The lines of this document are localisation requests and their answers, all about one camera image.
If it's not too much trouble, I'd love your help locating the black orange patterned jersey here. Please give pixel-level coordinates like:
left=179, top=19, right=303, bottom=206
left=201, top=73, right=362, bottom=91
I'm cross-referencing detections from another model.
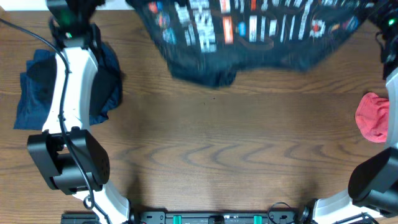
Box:
left=128, top=0, right=374, bottom=88

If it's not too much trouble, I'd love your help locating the red t-shirt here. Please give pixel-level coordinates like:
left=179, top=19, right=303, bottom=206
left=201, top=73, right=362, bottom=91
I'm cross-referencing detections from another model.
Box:
left=354, top=92, right=390, bottom=143

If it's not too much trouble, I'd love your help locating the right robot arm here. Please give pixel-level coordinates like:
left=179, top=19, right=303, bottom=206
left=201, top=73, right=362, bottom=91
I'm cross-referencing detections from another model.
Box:
left=296, top=1, right=397, bottom=224

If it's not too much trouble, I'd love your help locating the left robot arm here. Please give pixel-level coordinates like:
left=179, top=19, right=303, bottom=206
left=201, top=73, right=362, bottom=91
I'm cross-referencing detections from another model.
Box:
left=27, top=0, right=130, bottom=223

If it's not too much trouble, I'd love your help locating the folded black garment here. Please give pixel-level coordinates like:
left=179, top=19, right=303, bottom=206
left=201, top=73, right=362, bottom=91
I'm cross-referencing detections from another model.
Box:
left=27, top=55, right=121, bottom=116

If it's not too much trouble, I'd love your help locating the folded navy blue garment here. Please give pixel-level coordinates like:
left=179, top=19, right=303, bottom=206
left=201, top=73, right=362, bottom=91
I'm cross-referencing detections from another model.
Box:
left=14, top=44, right=123, bottom=130

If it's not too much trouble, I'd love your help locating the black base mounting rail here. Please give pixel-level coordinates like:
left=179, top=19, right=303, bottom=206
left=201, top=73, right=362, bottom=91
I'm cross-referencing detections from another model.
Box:
left=60, top=202, right=312, bottom=224

